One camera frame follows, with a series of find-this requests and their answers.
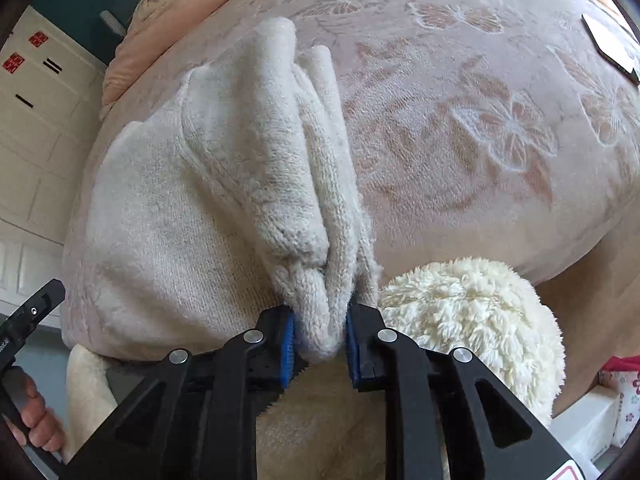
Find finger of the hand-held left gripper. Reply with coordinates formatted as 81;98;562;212
0;280;66;366

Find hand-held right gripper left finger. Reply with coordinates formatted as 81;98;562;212
65;307;296;480

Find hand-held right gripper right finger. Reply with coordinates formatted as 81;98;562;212
345;304;591;480

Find cream sweater with black hearts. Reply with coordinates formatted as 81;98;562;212
62;17;381;366

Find person's left hand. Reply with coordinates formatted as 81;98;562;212
10;367;68;453

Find white wardrobe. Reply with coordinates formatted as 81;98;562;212
0;5;108;311

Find white box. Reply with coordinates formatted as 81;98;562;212
550;385;618;463

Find pink floral bed blanket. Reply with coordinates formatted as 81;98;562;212
90;0;640;286

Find floral printed box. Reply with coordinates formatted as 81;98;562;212
597;355;640;448

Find pink duvet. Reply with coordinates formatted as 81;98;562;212
100;0;261;121

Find cream crumpled cloth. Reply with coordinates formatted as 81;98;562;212
132;0;193;26

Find black smartphone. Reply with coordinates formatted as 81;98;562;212
581;12;640;86

